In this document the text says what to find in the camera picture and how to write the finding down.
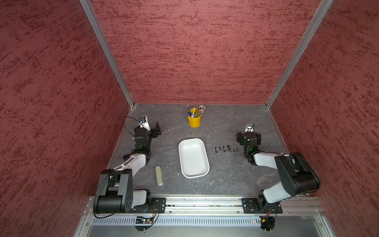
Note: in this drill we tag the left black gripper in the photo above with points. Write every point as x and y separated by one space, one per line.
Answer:
153 131

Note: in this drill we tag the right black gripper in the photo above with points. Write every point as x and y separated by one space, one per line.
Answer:
240 138

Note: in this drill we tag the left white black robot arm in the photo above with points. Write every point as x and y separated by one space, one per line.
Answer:
115 193

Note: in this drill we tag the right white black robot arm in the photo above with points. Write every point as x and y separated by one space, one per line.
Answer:
296 174

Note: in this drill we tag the white oval storage tray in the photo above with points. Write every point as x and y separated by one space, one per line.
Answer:
193 158

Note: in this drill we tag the yellow pencil cup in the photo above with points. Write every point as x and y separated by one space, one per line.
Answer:
194 122

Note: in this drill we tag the beige oblong case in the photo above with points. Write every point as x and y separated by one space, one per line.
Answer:
159 175

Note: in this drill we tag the coloured pencils bundle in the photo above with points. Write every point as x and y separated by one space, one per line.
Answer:
197 111

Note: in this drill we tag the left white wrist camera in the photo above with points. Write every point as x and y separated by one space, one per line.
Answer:
143 121

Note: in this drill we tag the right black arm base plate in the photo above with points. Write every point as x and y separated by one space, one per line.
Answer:
251 205

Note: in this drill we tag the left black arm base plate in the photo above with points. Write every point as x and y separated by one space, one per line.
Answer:
156 206

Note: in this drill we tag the aluminium front rail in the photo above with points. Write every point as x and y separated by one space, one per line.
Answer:
232 206

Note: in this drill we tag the left controller board with wires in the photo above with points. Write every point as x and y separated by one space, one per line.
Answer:
142 224

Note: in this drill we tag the left aluminium corner post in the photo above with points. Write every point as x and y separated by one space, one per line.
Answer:
91 16

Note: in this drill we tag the aluminium corner post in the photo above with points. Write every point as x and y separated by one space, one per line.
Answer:
91 16
301 47

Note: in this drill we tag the right aluminium corner post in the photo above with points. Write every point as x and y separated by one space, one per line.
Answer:
301 47

